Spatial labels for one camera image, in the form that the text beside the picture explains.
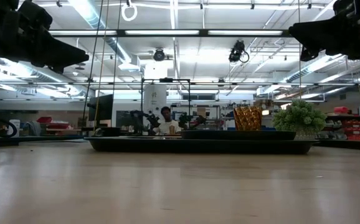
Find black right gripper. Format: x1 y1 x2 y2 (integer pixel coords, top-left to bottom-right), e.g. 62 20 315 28
288 0 360 62

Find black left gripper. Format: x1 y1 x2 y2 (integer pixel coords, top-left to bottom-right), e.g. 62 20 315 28
0 0 90 74

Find amber faceted glass cup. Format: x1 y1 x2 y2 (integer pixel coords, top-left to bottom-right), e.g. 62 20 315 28
233 106 263 131

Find black plastic serving tray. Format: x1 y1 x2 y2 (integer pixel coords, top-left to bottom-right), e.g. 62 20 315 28
84 136 320 156

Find black bar with light strips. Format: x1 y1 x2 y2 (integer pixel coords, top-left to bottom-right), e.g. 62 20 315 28
47 29 293 39

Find black flat monitor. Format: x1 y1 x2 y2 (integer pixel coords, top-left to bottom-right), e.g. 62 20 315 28
87 94 114 128

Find red storage bins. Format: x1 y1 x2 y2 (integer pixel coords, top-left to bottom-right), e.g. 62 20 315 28
36 116 71 130
334 106 360 141

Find green potted plant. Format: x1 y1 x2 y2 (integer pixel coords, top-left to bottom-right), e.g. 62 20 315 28
272 99 328 140

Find round black ceiling fixture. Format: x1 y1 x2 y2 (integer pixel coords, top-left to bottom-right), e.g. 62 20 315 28
153 48 166 62

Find white cylindrical tank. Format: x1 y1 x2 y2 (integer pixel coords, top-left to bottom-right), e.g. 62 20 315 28
143 84 168 125

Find person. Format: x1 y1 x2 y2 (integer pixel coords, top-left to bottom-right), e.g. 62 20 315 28
153 106 182 136

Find thin black hanging cable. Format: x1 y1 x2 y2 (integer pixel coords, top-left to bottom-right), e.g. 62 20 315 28
297 0 301 101

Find long black cable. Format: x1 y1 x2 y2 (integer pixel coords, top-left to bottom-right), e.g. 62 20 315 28
82 0 105 126

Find black rig camera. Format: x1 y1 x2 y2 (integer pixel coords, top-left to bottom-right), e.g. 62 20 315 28
229 39 250 63

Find white hanging ring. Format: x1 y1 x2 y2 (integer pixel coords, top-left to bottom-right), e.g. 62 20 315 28
121 2 138 22

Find black aluminium table frame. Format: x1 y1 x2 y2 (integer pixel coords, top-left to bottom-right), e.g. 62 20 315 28
0 134 360 152

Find black frame clamp knob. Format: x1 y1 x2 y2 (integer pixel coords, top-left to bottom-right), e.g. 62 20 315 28
93 126 121 138

